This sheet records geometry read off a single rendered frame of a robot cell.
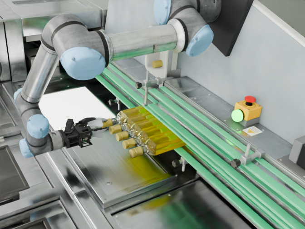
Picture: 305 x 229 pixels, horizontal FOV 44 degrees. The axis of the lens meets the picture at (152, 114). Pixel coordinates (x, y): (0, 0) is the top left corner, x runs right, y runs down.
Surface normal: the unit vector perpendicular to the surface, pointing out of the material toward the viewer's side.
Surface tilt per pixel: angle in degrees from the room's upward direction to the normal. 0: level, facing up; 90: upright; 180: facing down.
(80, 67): 82
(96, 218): 90
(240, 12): 3
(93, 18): 90
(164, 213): 91
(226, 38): 3
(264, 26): 0
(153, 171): 90
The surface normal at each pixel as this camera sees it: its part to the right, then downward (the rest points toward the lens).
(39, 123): 0.29, -0.59
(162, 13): -0.91, 0.14
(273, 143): 0.07, -0.85
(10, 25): 0.54, 0.46
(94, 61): 0.33, 0.81
